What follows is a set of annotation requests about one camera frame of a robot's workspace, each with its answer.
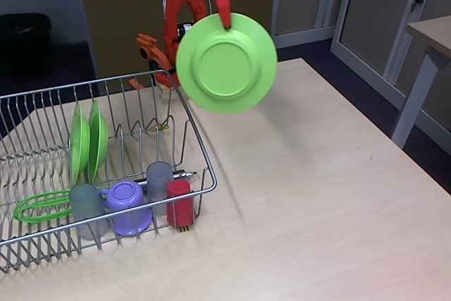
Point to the green plastic plate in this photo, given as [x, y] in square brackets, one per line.
[225, 68]
[78, 149]
[98, 139]

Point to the grey translucent plastic cup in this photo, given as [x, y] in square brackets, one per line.
[158, 181]
[88, 209]

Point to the red plastic cup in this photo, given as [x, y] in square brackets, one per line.
[179, 206]

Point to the purple plastic mug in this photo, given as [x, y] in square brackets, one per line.
[127, 206]

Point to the orange table clamp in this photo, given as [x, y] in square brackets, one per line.
[158, 56]

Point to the wooden base block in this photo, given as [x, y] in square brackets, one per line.
[165, 93]

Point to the small yellow green tape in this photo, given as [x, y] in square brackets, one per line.
[162, 127]

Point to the grey framed sliding cabinet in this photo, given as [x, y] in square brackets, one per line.
[370, 15]

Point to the black cabinet lock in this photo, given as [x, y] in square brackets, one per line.
[418, 0]

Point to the black trash bin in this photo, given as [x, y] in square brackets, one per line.
[24, 47]

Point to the beige side table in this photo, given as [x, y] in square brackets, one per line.
[433, 29]

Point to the yellow black striped tape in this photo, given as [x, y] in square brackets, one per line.
[184, 229]

